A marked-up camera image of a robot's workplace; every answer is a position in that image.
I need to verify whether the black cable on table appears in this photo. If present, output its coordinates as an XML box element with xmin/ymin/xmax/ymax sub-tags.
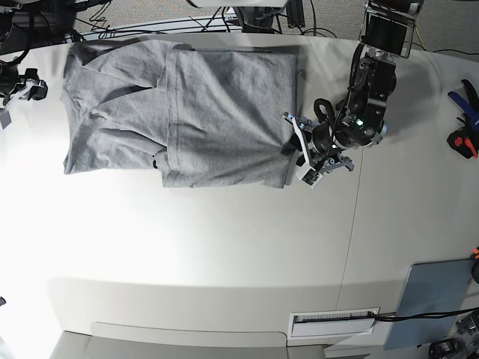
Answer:
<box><xmin>295</xmin><ymin>308</ymin><xmax>479</xmax><ymax>323</ymax></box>

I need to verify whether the blue-grey flat board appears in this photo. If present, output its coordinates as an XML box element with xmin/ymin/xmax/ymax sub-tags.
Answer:
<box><xmin>383</xmin><ymin>259</ymin><xmax>473</xmax><ymax>350</ymax></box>

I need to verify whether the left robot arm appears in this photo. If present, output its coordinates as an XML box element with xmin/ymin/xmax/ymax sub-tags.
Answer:
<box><xmin>282</xmin><ymin>1</ymin><xmax>424</xmax><ymax>188</ymax></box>

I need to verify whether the grey T-shirt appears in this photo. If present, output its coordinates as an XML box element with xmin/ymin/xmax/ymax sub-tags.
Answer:
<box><xmin>61</xmin><ymin>40</ymin><xmax>297</xmax><ymax>188</ymax></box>

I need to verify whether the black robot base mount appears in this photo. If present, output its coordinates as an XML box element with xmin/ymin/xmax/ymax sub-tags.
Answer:
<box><xmin>225</xmin><ymin>6</ymin><xmax>286</xmax><ymax>34</ymax></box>

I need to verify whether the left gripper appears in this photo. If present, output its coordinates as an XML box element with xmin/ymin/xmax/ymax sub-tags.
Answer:
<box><xmin>281</xmin><ymin>112</ymin><xmax>355</xmax><ymax>188</ymax></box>

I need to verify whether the black red clamp tool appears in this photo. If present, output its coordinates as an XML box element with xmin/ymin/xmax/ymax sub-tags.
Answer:
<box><xmin>447</xmin><ymin>126</ymin><xmax>478</xmax><ymax>159</ymax></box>

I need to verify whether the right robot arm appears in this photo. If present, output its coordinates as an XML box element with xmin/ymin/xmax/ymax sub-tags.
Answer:
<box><xmin>1</xmin><ymin>1</ymin><xmax>48</xmax><ymax>130</ymax></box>

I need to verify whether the orange black tool at edge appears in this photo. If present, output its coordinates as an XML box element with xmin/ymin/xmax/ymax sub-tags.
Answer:
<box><xmin>471</xmin><ymin>247</ymin><xmax>479</xmax><ymax>283</ymax></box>

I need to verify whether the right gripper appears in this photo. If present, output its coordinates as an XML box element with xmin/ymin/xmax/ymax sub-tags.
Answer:
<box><xmin>1</xmin><ymin>67</ymin><xmax>48</xmax><ymax>129</ymax></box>

